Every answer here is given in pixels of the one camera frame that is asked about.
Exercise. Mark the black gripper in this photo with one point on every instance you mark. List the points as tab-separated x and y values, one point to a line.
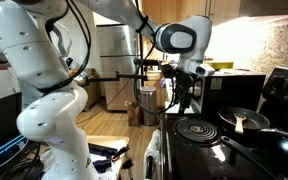
184	85

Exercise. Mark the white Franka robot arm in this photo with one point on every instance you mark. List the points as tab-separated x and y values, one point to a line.
44	50

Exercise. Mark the black pot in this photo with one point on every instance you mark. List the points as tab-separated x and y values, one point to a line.
237	149

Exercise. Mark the black electric stove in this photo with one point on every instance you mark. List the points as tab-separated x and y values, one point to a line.
285	90

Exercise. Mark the large coil burner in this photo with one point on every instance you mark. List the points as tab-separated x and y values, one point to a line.
195	130

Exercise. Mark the clear plastic containers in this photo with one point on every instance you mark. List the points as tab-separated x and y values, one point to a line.
163	82

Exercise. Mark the stainless steel trash can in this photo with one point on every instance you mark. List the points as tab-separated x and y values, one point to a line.
148	106

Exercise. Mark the black microwave oven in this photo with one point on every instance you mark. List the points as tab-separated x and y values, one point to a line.
234	93

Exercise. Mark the yellow container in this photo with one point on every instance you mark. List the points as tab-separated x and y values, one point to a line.
219	65

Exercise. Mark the small brown floor object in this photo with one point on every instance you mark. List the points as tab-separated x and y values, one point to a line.
133	115

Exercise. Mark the pale yellow towel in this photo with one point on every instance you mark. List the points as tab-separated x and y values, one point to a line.
152	150

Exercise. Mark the wooden spatula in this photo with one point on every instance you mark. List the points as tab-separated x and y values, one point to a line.
240	125

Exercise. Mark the black frying pan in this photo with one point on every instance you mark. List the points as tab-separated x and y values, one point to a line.
257	121

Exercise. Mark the black orange bar clamp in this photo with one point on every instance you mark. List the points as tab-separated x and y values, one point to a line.
128	165
120	153

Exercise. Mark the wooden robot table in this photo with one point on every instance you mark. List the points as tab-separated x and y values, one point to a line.
110	140

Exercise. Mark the stainless steel refrigerator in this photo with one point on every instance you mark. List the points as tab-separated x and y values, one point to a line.
117	43

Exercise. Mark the wooden kitchen counter cabinet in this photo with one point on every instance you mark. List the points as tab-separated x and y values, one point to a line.
92	93

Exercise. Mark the dark blue clamp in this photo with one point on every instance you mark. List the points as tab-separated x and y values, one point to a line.
100	156

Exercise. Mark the steel bowl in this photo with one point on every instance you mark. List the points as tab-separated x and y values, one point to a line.
80	80

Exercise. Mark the person in grey shirt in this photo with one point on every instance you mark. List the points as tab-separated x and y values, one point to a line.
25	95

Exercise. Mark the black monitor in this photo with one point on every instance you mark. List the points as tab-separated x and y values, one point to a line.
0	120

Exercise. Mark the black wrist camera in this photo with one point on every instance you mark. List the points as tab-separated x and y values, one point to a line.
169	70

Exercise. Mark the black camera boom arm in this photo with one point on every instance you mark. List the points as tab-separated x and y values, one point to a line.
104	79

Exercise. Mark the wooden wall cabinets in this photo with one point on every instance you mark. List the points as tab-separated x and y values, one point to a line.
224	10

